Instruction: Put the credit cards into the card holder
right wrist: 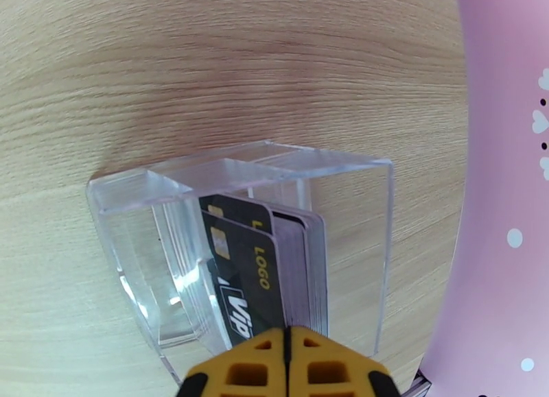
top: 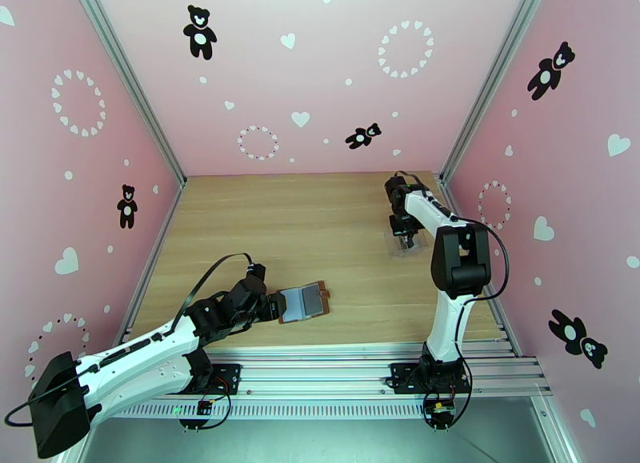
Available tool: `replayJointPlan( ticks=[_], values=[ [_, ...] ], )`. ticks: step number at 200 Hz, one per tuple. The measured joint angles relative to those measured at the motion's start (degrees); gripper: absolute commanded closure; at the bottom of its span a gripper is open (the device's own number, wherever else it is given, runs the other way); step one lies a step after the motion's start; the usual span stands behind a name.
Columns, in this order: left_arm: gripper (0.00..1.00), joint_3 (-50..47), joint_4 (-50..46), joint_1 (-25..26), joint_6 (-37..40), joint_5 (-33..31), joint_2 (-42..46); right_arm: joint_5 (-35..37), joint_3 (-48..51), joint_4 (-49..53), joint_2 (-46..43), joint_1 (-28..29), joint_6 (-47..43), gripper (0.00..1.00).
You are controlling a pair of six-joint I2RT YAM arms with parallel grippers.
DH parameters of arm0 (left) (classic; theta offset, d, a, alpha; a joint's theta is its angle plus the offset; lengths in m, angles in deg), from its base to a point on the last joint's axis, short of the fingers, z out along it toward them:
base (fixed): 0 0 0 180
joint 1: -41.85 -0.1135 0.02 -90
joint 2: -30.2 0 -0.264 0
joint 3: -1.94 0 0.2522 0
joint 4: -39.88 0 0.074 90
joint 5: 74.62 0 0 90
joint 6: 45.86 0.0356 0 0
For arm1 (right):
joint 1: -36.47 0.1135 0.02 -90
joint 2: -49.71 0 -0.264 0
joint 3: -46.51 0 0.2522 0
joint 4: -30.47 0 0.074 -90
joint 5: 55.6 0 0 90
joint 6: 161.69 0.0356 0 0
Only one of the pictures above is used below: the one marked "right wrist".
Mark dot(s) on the stack of plastic cards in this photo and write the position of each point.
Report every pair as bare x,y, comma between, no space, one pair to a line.
309,271

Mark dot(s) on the clear acrylic card stand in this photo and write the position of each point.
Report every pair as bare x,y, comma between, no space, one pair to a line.
128,220

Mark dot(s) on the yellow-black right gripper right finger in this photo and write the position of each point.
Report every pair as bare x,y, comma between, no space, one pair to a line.
326,366

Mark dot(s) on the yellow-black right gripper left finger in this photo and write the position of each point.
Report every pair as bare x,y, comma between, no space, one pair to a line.
248,366

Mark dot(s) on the aluminium side rail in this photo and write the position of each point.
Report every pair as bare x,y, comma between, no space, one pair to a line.
422,385

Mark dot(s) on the black VIP credit card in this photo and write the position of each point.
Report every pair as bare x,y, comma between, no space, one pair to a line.
244,271
240,211

